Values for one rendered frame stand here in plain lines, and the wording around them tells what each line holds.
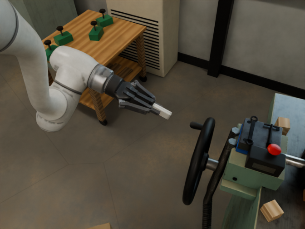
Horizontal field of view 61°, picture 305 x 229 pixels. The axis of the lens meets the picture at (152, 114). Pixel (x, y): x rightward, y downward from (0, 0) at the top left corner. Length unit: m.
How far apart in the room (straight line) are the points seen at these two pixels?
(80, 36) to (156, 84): 0.75
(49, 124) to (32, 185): 1.04
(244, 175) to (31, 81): 0.58
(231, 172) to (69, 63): 0.59
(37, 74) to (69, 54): 0.26
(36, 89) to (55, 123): 0.23
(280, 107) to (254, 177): 0.31
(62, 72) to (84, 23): 1.28
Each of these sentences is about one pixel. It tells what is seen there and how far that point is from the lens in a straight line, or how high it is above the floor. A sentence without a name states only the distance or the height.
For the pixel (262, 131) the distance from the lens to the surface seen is 0.72.
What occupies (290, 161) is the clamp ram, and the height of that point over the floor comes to 0.96.
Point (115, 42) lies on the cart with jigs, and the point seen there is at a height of 0.53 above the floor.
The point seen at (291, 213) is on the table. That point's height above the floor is 0.90.
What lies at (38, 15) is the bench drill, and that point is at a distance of 2.46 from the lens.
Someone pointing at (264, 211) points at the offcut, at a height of 0.92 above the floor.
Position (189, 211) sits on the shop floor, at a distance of 1.65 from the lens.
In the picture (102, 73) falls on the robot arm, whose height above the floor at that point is 1.00.
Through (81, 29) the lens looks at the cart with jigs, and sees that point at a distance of 2.08.
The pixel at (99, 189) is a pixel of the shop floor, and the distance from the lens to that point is 1.75.
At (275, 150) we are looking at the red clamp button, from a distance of 0.67.
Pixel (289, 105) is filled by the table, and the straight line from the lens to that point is 0.96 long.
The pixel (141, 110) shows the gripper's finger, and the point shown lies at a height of 0.91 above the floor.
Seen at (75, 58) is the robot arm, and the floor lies 1.04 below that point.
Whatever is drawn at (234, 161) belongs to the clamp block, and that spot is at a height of 0.96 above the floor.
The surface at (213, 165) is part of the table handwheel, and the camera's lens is 0.84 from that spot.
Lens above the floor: 1.54
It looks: 49 degrees down
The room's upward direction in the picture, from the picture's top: 4 degrees counter-clockwise
